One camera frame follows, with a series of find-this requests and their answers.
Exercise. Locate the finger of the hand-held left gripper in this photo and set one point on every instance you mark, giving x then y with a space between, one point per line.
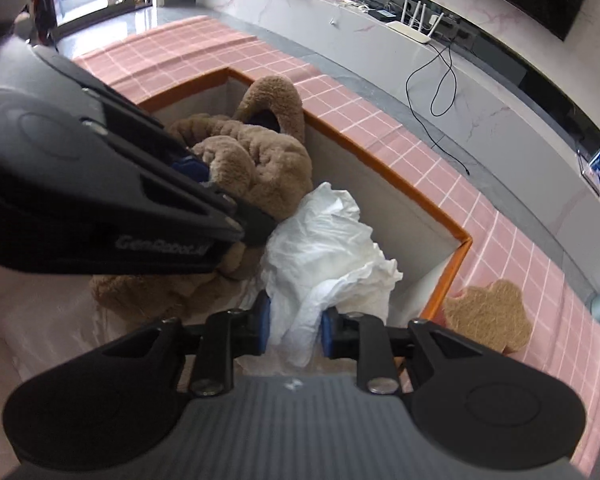
252 225
192 170

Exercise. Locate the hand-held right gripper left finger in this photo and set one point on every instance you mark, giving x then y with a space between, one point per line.
264 322

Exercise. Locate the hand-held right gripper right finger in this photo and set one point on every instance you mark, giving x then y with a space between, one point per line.
328 332

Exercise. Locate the brown plush headband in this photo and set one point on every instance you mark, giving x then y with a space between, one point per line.
265 165
180 292

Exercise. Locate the white plastic bag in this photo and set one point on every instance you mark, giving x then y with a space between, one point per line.
325 255

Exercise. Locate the orange cardboard box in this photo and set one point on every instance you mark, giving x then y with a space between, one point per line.
380 200

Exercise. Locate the pink checked tablecloth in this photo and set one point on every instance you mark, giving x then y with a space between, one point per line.
380 125

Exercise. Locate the brown flower-shaped loofah pad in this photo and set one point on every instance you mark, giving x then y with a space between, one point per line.
490 315

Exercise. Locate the white router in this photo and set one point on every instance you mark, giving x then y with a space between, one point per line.
412 30

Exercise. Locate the white marble media cabinet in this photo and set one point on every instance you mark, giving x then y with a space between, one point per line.
505 110

